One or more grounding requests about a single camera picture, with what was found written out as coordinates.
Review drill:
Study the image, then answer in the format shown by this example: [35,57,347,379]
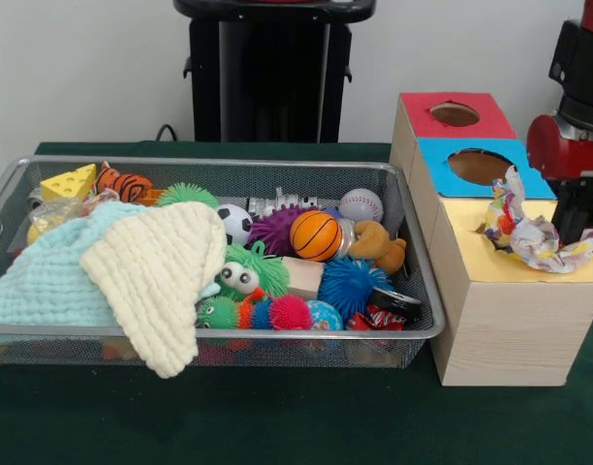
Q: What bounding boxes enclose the colourful patterned cloth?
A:
[476,164,593,276]

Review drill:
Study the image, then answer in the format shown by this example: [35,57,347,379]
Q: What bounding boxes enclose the shallow mesh bin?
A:
[0,154,447,368]

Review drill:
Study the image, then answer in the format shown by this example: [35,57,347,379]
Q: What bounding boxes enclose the wooden box with three holes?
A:
[389,91,593,388]

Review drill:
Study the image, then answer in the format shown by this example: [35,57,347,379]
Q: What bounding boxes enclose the orange toy basketball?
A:
[289,209,344,263]

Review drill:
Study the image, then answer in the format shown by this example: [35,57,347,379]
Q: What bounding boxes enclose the purple spiky ball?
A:
[248,202,322,257]

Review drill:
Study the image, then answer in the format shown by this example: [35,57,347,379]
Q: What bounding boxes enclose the green spiky toy with eyes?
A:
[214,240,292,302]

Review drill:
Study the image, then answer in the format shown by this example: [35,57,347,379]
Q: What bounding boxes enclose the black and white soccer ball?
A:
[216,203,254,246]

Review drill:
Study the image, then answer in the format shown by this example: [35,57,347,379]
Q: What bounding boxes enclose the blue spiky ball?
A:
[318,255,395,324]

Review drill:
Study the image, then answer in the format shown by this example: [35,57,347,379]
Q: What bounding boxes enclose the multicolour spiky caterpillar toy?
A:
[195,294,315,331]

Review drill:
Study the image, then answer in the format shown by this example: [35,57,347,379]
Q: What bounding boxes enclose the cream knitted cloth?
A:
[78,201,229,380]

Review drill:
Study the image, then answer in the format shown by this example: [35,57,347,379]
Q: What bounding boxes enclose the orange tiger plush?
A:
[93,161,154,203]

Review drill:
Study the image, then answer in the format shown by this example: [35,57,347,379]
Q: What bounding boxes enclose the dark green tablecloth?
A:
[0,140,593,465]

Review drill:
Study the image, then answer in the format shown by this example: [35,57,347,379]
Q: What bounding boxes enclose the yellow cheese wedge toy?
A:
[39,163,98,202]

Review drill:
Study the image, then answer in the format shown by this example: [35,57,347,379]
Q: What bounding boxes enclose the light blue knitted cloth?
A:
[0,201,147,326]

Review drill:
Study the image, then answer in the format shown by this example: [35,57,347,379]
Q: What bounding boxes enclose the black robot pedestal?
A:
[172,0,378,143]

